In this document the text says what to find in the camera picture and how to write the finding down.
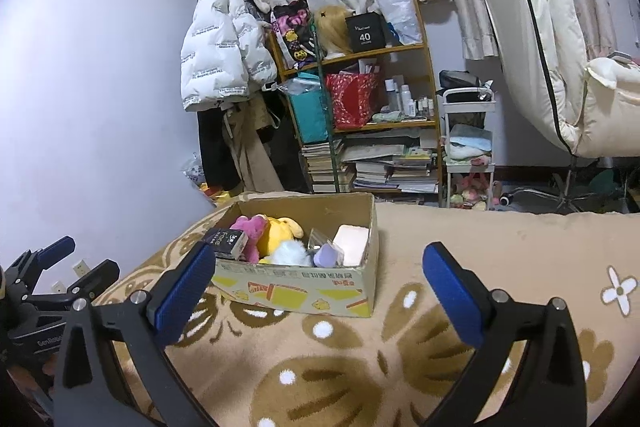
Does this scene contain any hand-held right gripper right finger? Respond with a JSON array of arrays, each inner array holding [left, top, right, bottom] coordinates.
[[422, 242, 586, 427]]

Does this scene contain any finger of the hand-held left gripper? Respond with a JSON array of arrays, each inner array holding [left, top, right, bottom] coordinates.
[[2, 235, 77, 290], [35, 259, 121, 309]]

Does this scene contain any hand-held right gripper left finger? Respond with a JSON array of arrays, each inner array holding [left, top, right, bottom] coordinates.
[[52, 241, 217, 427]]

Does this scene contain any dark tissue pack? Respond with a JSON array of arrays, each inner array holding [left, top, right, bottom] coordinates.
[[202, 229, 249, 260]]

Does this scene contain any pink plush toy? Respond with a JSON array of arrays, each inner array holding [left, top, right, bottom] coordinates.
[[230, 214, 271, 263]]

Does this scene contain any yellow dog plush toy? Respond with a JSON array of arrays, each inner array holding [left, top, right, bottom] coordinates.
[[257, 217, 304, 264]]

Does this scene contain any white fluffy pompom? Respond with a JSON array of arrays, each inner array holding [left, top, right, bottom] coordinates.
[[270, 241, 313, 267]]

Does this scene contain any printed cardboard box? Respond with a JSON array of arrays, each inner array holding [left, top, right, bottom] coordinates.
[[210, 193, 378, 318]]

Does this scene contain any beige printed blanket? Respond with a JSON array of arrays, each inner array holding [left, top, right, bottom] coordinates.
[[95, 192, 640, 427]]

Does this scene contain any pink tissue pack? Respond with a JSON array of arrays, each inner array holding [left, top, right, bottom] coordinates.
[[332, 224, 371, 267]]

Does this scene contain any pile of snack bags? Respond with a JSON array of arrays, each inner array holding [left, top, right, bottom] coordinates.
[[181, 152, 231, 200]]

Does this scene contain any purple item in clear bag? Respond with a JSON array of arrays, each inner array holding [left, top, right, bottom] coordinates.
[[307, 227, 346, 268]]

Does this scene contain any pile of papers and booklets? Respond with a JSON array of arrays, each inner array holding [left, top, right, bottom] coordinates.
[[342, 132, 440, 194]]

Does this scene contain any beige coat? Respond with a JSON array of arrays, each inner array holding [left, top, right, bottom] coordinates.
[[222, 99, 283, 192]]

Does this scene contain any stack of books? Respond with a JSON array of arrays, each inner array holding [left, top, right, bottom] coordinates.
[[300, 139, 346, 194]]

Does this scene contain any white trolley cart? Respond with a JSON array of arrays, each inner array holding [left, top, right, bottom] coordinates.
[[440, 69, 497, 210]]

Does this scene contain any group of white bottles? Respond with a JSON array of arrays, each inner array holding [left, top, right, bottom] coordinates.
[[384, 77, 436, 118]]

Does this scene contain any yellow wooden shelf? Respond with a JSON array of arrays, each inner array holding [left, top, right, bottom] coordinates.
[[265, 0, 443, 208]]

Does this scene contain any teal bag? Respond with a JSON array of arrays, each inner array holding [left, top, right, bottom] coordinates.
[[285, 74, 331, 144]]

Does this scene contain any red patterned bag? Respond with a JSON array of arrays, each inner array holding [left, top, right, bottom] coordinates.
[[325, 73, 379, 130]]

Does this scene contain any white puffer jacket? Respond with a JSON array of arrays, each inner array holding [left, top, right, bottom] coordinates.
[[180, 0, 278, 112]]

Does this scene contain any cream padded chair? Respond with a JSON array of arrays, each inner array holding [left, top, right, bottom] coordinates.
[[500, 52, 640, 214]]

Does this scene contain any white office chair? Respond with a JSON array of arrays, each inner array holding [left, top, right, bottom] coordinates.
[[470, 0, 626, 158]]

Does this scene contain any black box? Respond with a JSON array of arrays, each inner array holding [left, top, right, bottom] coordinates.
[[345, 12, 388, 54]]

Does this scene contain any colourful printed bag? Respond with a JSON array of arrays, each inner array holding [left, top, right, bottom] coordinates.
[[271, 0, 321, 70]]

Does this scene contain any blond wig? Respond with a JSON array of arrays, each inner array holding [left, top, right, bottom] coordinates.
[[314, 6, 353, 58]]

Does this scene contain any clear plastic bag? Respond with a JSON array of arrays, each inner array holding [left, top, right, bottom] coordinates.
[[371, 0, 423, 46]]

